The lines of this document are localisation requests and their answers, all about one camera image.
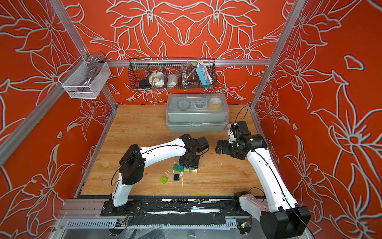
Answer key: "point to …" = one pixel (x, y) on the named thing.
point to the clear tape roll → (228, 128)
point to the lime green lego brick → (163, 179)
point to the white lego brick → (195, 171)
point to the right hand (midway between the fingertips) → (220, 150)
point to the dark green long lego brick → (189, 168)
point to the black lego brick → (176, 177)
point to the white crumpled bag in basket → (156, 78)
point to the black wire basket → (167, 73)
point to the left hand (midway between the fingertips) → (193, 165)
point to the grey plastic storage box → (194, 112)
